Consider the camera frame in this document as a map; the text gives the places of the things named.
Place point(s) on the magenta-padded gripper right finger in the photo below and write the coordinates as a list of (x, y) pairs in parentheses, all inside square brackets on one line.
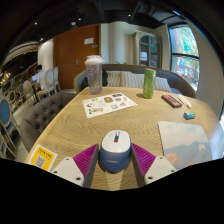
[(160, 166)]

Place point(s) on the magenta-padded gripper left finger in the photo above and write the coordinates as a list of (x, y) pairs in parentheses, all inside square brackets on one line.
[(68, 168)]

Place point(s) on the blue and white computer mouse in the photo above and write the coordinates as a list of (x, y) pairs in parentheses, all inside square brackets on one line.
[(115, 151)]

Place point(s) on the yellow square code sticker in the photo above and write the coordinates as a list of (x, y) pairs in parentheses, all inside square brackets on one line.
[(41, 158)]

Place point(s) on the small teal eraser pack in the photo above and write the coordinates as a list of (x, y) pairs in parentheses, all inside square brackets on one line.
[(189, 115)]

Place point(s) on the grey tufted sofa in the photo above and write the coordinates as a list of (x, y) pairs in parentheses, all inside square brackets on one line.
[(41, 115)]

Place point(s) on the black and red flat box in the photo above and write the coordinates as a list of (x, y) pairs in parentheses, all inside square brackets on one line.
[(171, 101)]

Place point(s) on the white sticker sheet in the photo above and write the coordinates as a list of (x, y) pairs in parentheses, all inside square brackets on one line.
[(108, 105)]

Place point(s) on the striped cushion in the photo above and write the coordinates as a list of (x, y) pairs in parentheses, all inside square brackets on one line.
[(133, 80), (163, 85), (113, 79)]

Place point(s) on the green drink can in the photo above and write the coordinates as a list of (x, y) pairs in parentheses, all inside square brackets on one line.
[(149, 84)]

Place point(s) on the grey curved bench sofa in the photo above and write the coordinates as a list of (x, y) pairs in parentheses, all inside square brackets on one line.
[(176, 80)]

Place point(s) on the group of white chairs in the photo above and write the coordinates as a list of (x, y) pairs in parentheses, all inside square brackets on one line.
[(50, 80)]

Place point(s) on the clear shaker bottle white lid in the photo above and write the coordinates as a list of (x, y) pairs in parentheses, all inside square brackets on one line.
[(94, 76)]

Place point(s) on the person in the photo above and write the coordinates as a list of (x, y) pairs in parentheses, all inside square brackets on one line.
[(40, 76)]

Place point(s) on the black backpack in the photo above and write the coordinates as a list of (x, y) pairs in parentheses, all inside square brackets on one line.
[(104, 78)]

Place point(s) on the brown wooden door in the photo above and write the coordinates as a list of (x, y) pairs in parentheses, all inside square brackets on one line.
[(68, 60)]

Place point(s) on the black framed window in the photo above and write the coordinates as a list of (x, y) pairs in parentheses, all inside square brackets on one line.
[(185, 56)]

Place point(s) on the glass door cabinet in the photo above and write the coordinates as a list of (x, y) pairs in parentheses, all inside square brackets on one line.
[(148, 50)]

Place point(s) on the white door sign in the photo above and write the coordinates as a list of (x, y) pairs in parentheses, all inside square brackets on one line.
[(88, 41)]

